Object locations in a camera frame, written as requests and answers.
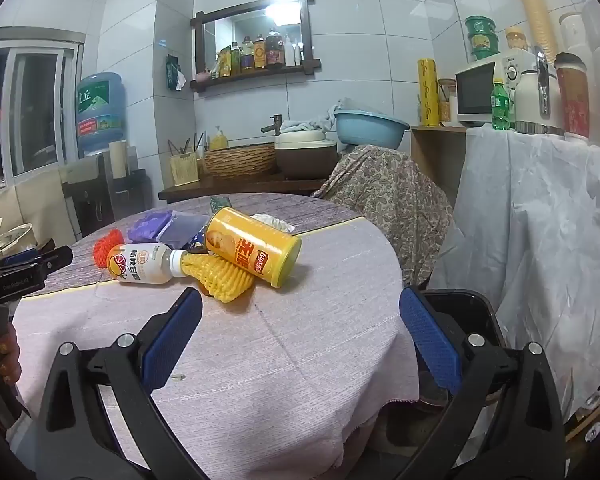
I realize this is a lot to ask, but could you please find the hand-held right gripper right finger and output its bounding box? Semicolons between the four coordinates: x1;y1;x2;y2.
395;286;566;480

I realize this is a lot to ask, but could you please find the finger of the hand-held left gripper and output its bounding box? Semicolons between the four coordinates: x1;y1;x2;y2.
30;246;74;281
1;239;56;267

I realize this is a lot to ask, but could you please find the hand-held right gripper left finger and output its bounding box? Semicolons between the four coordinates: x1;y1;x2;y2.
34;287;216;480

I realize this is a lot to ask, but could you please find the red foam fruit net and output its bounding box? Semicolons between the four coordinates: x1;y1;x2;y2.
93;228;126;267

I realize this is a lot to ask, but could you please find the black trash bin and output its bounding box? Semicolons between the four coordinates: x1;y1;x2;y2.
370;287;506;456

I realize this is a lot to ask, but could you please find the yellow foam fruit net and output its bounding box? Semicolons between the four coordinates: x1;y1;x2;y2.
180;252;257;304

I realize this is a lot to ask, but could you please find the white drink bottle orange label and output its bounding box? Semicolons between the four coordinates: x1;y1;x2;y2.
106;242;188;287

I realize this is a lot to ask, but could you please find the purple plastic packet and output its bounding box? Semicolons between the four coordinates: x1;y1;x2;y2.
127;211;173;242

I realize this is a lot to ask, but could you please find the yellow chip can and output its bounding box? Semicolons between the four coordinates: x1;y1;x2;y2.
205;206;302;289

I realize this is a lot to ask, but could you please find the white tissue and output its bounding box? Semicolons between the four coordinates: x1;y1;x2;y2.
251;214;295;233

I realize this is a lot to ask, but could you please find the person's left hand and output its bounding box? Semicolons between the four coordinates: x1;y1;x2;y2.
0;326;22;387

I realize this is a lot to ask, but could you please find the glass pot lid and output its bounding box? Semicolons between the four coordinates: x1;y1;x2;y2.
0;217;36;266

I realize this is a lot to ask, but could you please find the beige cloth cover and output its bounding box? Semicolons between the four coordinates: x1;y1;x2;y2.
0;167;78;253

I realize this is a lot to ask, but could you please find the water dispenser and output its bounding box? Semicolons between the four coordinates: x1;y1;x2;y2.
62;152;153;238

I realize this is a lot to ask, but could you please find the paper roll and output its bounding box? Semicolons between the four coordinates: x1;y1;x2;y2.
109;140;128;181

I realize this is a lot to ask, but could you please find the pink tablecloth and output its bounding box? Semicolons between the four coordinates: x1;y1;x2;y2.
12;217;421;468

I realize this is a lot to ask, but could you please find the window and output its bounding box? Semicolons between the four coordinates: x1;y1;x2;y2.
0;40;86;196

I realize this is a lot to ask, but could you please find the floral cloth cover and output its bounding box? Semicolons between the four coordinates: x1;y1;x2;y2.
312;144;456;286

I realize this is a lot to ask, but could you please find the white cloth cover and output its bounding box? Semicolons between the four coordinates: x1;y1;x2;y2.
427;125;600;421

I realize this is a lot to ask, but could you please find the blue water jug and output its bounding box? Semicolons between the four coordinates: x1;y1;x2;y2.
75;72;127;157

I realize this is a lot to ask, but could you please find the beige chopstick holder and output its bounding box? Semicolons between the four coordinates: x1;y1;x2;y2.
169;152;201;187

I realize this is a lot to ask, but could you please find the dark wooden counter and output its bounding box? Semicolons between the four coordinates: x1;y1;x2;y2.
157;172;331;204

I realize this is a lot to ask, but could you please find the grey striped tablecloth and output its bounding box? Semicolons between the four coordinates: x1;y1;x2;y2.
40;192;366;296

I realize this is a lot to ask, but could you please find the wooden cabinet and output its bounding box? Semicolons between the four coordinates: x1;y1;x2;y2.
410;125;468;211

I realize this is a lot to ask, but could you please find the wicker basket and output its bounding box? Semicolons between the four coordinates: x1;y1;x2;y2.
202;144;277;178

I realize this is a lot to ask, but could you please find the blue plastic basin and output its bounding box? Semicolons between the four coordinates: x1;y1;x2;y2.
334;109;411;150

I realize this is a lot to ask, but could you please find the brown sink with cream rim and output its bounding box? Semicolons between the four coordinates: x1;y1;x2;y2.
274;130;338;181

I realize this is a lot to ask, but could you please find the green hanging tissue pack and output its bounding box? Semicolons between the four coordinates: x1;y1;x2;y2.
166;54;187;92

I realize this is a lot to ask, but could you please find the glass jar with wooden lid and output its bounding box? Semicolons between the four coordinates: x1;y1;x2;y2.
437;78;457;123

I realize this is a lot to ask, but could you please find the green soda bottle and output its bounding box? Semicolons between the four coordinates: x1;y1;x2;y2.
491;77;512;131

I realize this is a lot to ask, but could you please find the grey towel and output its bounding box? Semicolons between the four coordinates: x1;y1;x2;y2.
280;105;341;133

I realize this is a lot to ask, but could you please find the yellow wrap roll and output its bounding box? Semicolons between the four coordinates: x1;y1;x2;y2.
417;58;441;127

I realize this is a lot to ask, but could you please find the white microwave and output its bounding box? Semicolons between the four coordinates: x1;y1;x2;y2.
454;50;536;128

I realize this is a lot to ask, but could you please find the white kettle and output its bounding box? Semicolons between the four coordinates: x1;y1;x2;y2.
514;46;563;133

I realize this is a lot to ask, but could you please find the red brown paper cup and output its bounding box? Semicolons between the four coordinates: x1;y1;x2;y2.
553;52;592;140

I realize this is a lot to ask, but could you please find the row of bottles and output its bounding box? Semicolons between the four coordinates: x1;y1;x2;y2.
207;27;303;78

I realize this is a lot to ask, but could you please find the orange noodle cup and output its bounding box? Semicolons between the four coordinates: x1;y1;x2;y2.
505;27;530;52

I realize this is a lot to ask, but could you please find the wooden framed mirror shelf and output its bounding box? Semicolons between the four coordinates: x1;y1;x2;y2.
189;0;322;93

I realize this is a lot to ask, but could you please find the beige corrugated hose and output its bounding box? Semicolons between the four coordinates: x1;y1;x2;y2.
507;0;556;61

